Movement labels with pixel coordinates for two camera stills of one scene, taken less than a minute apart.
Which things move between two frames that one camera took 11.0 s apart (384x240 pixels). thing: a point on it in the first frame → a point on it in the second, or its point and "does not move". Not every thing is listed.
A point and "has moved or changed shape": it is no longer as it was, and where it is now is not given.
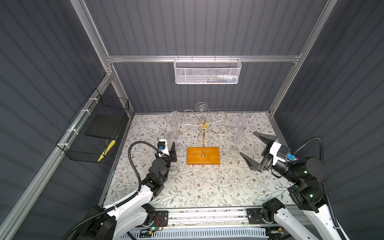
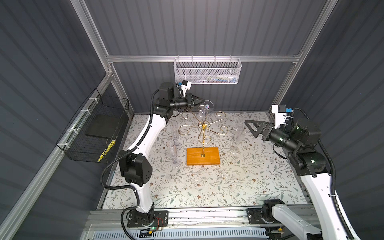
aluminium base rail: x=207 y=217 does not move
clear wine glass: x=174 y=118 does not move
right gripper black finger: x=267 y=139 → x=259 y=125
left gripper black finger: x=172 y=152 → x=194 y=97
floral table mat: x=209 y=171 does not move
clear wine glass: x=175 y=133 does not move
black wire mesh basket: x=96 y=126 does not move
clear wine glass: x=202 y=106 has moved or changed shape
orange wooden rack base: x=203 y=155 does not move
